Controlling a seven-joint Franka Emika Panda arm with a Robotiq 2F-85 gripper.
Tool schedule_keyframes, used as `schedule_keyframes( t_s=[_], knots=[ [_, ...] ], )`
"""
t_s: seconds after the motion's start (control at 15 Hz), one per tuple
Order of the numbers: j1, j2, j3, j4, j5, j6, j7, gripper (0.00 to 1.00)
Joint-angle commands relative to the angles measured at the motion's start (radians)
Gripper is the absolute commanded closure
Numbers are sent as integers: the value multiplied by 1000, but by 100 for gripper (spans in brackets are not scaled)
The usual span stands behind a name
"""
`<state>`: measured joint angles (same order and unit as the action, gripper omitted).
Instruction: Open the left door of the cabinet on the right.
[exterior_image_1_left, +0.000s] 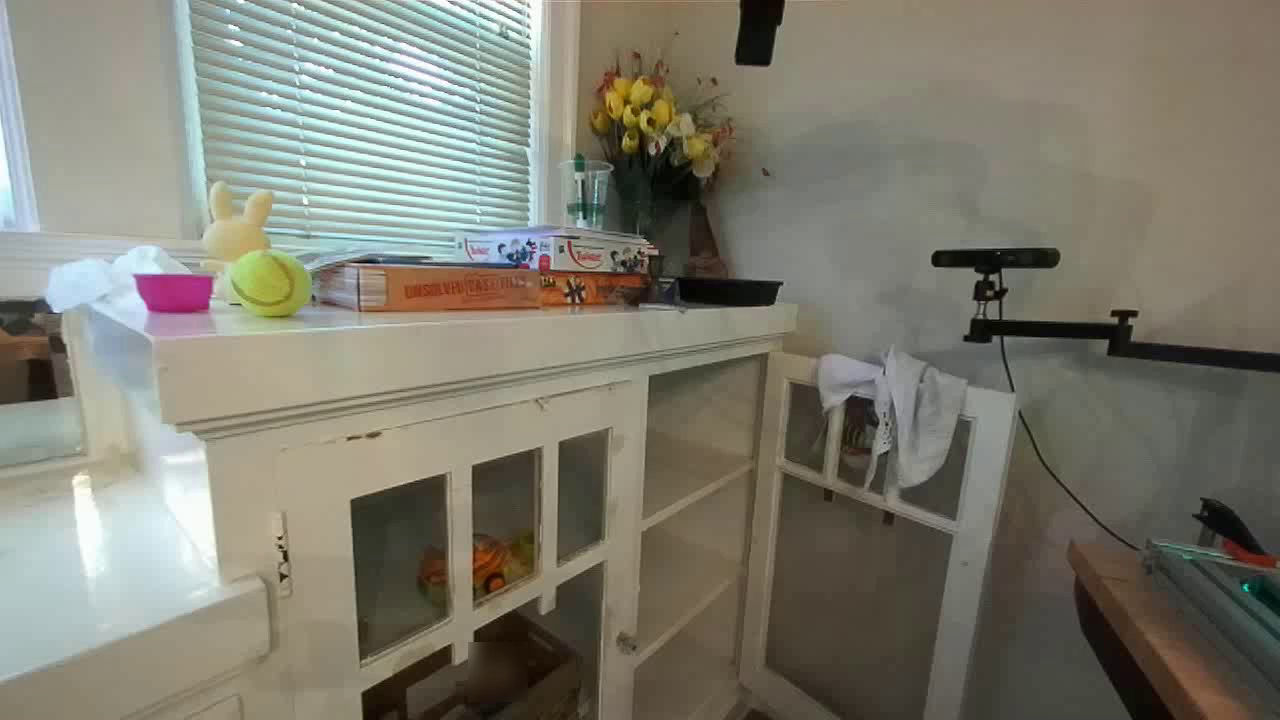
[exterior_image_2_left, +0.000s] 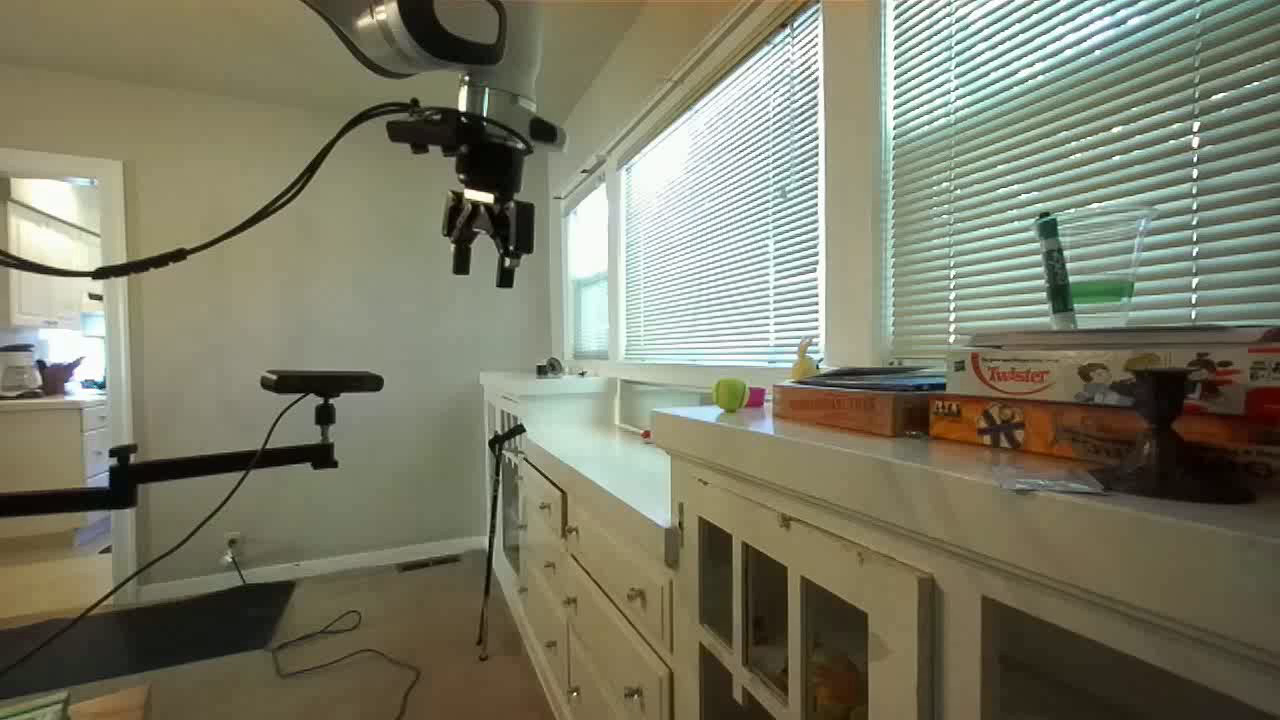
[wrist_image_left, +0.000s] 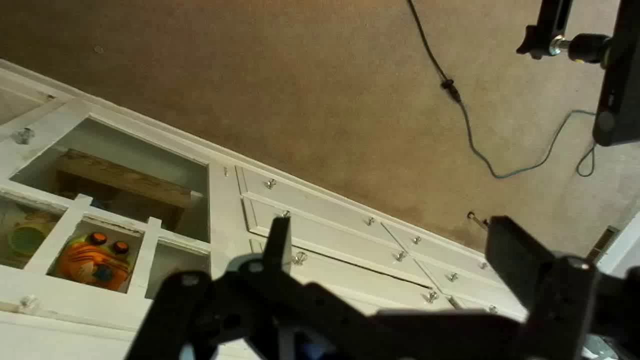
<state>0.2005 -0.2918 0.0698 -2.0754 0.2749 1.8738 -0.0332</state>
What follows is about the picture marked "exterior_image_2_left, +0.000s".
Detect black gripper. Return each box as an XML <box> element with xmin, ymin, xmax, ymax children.
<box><xmin>439</xmin><ymin>134</ymin><xmax>539</xmax><ymax>292</ymax></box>

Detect white drawer cabinet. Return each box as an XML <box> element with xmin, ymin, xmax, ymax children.
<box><xmin>477</xmin><ymin>374</ymin><xmax>684</xmax><ymax>720</ymax></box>

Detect small bare window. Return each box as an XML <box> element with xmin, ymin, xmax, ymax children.
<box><xmin>556</xmin><ymin>177</ymin><xmax>617</xmax><ymax>363</ymax></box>

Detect black tripod stand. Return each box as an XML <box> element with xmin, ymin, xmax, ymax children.
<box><xmin>470</xmin><ymin>419</ymin><xmax>530</xmax><ymax>669</ymax></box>

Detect yellow plush bunny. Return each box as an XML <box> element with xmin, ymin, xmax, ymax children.
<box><xmin>786</xmin><ymin>335</ymin><xmax>824</xmax><ymax>390</ymax></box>

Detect brown game box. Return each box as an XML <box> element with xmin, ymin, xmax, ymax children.
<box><xmin>772</xmin><ymin>382</ymin><xmax>936</xmax><ymax>439</ymax></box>

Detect dark flat book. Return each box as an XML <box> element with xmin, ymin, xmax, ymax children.
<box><xmin>796</xmin><ymin>363</ymin><xmax>953</xmax><ymax>398</ymax></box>

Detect dark red bowl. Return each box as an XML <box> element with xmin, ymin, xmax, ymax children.
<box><xmin>34</xmin><ymin>357</ymin><xmax>88</xmax><ymax>401</ymax></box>

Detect white kitchen counter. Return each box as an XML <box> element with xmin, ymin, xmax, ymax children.
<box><xmin>0</xmin><ymin>390</ymin><xmax>114</xmax><ymax>632</ymax></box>

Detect white kitchen appliance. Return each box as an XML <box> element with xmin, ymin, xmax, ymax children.
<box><xmin>0</xmin><ymin>341</ymin><xmax>44</xmax><ymax>401</ymax></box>

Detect wide white window blinds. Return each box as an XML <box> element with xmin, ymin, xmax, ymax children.
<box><xmin>881</xmin><ymin>0</ymin><xmax>1280</xmax><ymax>369</ymax></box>

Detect black floor mat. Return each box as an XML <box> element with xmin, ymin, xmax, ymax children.
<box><xmin>0</xmin><ymin>581</ymin><xmax>299</xmax><ymax>705</ymax></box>

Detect orange board game box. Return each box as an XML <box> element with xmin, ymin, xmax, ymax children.
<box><xmin>922</xmin><ymin>392</ymin><xmax>1280</xmax><ymax>471</ymax></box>

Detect green marker pen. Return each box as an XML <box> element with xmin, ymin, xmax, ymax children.
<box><xmin>1035</xmin><ymin>208</ymin><xmax>1081</xmax><ymax>332</ymax></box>

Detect orange toy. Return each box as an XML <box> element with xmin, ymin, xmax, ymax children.
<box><xmin>796</xmin><ymin>647</ymin><xmax>873</xmax><ymax>720</ymax></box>

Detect white red board game box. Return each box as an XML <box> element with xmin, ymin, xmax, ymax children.
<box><xmin>945</xmin><ymin>328</ymin><xmax>1280</xmax><ymax>416</ymax></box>

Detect clear plastic cup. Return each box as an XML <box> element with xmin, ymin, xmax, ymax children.
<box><xmin>1050</xmin><ymin>205</ymin><xmax>1150</xmax><ymax>332</ymax></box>

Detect dark wooden goblet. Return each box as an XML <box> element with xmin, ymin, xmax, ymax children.
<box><xmin>1095</xmin><ymin>363</ymin><xmax>1261</xmax><ymax>510</ymax></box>

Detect black stereo camera bar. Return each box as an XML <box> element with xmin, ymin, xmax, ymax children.
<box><xmin>255</xmin><ymin>369</ymin><xmax>387</xmax><ymax>401</ymax></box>

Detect white kitchen wall cabinet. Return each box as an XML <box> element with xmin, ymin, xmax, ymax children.
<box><xmin>0</xmin><ymin>171</ymin><xmax>113</xmax><ymax>328</ymax></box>

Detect black cable on floor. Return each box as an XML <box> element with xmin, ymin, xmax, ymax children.
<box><xmin>220</xmin><ymin>534</ymin><xmax>422</xmax><ymax>720</ymax></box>

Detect thin black camera cable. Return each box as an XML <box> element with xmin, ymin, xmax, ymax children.
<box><xmin>0</xmin><ymin>392</ymin><xmax>310</xmax><ymax>680</ymax></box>

